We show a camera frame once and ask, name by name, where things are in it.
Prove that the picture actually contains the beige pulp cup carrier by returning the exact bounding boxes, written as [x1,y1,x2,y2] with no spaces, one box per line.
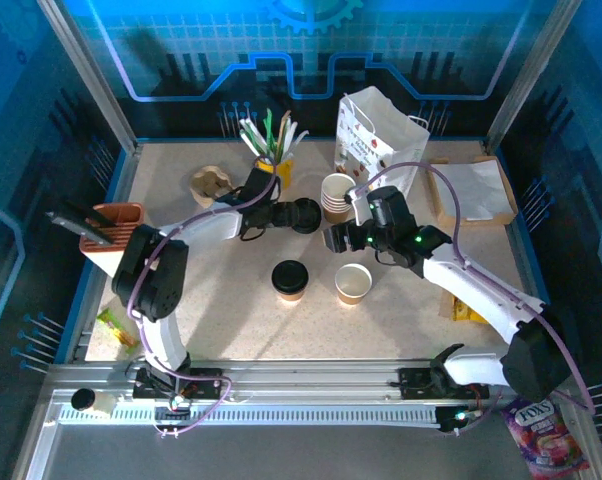
[189,165,238,209]

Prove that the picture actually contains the white paper napkins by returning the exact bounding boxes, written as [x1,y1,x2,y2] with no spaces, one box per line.
[433,159,506,222]

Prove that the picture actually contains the white printed paper bag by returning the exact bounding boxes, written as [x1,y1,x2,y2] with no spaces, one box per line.
[334,85,431,199]

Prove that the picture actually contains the yellow metal bucket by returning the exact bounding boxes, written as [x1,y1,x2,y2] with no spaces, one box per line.
[254,154,295,190]

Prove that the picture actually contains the brown wrapped straw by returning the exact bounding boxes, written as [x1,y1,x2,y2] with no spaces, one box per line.
[276,109,292,162]

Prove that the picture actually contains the green wrapped straw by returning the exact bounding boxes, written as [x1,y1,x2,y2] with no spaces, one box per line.
[263,108,277,154]
[244,122,275,156]

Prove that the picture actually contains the brown cardboard napkin box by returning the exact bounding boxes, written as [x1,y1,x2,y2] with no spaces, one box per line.
[425,155,520,229]

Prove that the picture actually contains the yellow snack packet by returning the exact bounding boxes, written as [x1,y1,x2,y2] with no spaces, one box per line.
[439,293,491,325]

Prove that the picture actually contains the orange slotted holder box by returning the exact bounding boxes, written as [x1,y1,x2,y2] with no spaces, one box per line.
[78,202,147,279]

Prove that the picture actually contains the black thin stick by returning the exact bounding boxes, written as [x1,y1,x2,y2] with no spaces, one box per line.
[60,198,118,230]

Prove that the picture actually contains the green snack packet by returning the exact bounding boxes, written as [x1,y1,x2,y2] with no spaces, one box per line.
[95,307,140,350]

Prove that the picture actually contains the black flat tool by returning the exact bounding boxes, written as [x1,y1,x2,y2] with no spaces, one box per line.
[45,208,116,246]

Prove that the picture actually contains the small black-capped white bottle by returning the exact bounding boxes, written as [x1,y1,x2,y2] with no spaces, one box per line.
[70,387,117,415]

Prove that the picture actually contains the purple candy bag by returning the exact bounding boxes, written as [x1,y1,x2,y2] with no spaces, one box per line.
[500,397,591,480]

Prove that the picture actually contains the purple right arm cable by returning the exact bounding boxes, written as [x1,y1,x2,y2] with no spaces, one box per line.
[350,160,597,435]

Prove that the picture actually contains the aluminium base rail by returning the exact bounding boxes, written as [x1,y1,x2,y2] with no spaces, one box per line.
[48,357,577,407]

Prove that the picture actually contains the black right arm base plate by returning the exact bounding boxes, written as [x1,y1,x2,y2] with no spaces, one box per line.
[398,367,490,401]

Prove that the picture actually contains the white slotted cable duct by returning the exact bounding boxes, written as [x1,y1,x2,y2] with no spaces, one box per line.
[58,403,445,427]

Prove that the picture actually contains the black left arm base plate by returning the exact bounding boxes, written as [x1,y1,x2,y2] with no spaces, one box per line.
[133,367,222,401]

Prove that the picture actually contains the aluminium frame post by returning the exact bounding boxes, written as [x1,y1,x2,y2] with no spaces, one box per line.
[480,0,585,151]
[35,0,143,151]

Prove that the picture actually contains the small black cable hub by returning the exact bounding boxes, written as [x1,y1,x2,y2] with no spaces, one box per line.
[153,394,195,426]
[438,407,482,435]

